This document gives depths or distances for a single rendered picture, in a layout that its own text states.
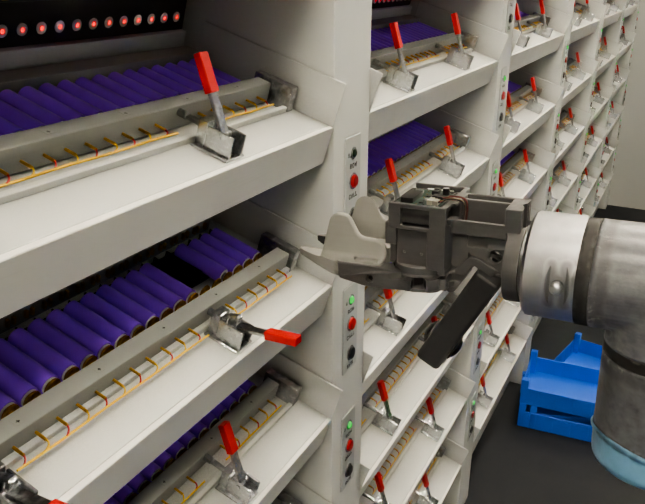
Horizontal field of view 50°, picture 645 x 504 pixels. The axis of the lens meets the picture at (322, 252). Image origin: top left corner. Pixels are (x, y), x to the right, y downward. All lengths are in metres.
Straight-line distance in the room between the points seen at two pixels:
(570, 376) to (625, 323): 1.79
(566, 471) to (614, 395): 1.51
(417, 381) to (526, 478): 0.78
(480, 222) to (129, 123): 0.31
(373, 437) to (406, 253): 0.63
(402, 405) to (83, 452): 0.80
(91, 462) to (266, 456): 0.32
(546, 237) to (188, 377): 0.34
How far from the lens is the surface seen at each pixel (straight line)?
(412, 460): 1.48
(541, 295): 0.59
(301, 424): 0.91
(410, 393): 1.33
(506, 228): 0.60
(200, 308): 0.70
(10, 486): 0.53
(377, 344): 1.09
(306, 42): 0.78
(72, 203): 0.52
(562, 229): 0.59
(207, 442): 0.82
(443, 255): 0.61
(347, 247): 0.65
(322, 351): 0.89
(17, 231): 0.48
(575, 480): 2.11
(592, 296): 0.58
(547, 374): 2.38
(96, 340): 0.65
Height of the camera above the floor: 1.28
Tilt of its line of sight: 22 degrees down
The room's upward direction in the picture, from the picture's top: straight up
